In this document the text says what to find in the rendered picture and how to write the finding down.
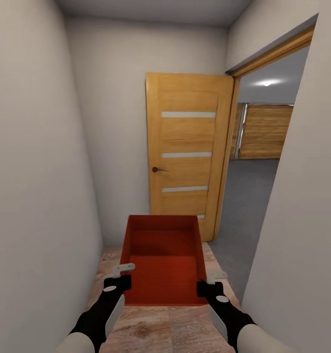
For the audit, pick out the garage door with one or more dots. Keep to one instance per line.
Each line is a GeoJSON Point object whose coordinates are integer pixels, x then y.
{"type": "Point", "coordinates": [264, 131]}

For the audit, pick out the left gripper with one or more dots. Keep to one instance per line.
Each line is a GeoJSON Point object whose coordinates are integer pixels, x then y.
{"type": "Point", "coordinates": [124, 281]}

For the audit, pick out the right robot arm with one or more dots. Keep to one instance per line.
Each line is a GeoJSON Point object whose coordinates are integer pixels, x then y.
{"type": "Point", "coordinates": [238, 328]}

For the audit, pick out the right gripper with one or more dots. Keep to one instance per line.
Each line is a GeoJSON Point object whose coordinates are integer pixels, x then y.
{"type": "Point", "coordinates": [203, 288]}

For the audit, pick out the storage box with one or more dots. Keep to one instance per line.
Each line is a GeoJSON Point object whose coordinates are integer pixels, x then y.
{"type": "Point", "coordinates": [167, 253]}

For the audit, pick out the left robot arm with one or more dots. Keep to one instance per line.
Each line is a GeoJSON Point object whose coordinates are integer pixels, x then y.
{"type": "Point", "coordinates": [94, 326]}

